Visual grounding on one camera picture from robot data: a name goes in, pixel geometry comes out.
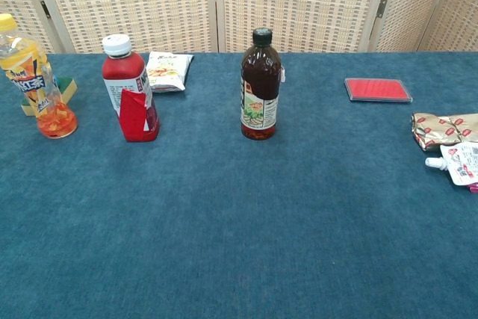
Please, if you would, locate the dark brown tea bottle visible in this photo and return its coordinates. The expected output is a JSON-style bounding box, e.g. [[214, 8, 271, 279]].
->
[[240, 27, 287, 141]]

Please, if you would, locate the yellow iced tea bottle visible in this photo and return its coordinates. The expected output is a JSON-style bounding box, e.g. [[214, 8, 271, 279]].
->
[[0, 13, 78, 140]]

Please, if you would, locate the blue tablecloth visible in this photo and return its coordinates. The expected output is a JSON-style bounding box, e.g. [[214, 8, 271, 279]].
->
[[0, 51, 478, 319]]

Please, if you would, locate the white snack packet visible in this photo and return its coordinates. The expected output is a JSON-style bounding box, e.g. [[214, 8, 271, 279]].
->
[[145, 51, 194, 94]]

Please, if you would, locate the red juice bottle white cap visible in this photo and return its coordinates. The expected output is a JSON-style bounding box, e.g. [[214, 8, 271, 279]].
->
[[101, 34, 161, 143]]

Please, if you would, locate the red flat ink pad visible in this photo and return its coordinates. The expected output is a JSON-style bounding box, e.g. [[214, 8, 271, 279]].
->
[[344, 77, 414, 104]]

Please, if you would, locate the green yellow sponge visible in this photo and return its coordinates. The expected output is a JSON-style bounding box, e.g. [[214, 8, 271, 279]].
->
[[21, 76, 78, 117]]

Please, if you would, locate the gold snack wrapper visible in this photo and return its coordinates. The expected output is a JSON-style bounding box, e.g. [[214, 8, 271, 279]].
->
[[410, 111, 478, 152]]

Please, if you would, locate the white spout pouch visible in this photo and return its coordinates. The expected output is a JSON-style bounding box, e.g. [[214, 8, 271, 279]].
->
[[424, 142, 478, 187]]

